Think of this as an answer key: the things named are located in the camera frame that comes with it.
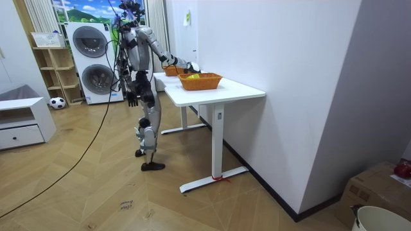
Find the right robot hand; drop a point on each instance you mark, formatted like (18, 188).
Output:
(194, 67)

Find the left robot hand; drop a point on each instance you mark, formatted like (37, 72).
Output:
(132, 98)

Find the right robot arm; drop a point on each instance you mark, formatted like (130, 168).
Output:
(157, 46)

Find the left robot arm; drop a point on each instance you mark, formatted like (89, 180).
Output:
(126, 81)

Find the yellow soft toy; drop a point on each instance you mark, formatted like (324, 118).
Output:
(193, 76)

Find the orange wicker basket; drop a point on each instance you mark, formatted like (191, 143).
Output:
(200, 84)
(171, 72)

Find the robot legs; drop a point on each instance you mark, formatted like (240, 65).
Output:
(151, 112)

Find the robot body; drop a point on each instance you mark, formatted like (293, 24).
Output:
(139, 53)

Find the yellow paper note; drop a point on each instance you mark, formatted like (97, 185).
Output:
(187, 17)

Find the white pleated curtain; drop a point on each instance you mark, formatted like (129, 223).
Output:
(159, 29)
(40, 14)

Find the white washing machine tower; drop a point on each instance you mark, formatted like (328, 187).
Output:
(91, 61)

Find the black and white football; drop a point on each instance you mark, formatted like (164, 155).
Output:
(57, 103)

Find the wooden shelf unit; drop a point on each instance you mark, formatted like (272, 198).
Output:
(61, 69)

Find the white drawer cabinet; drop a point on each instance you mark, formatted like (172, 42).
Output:
(29, 125)

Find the red tape strip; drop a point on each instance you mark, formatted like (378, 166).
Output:
(220, 178)

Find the brown cardboard box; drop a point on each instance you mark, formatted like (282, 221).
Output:
(369, 189)

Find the dark red round object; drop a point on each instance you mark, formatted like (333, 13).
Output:
(404, 168)

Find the white paper sheet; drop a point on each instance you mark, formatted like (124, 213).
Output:
(402, 180)

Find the white plastic bin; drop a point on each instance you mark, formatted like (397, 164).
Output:
(382, 219)

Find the landscape wall poster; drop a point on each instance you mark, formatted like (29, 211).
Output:
(86, 13)

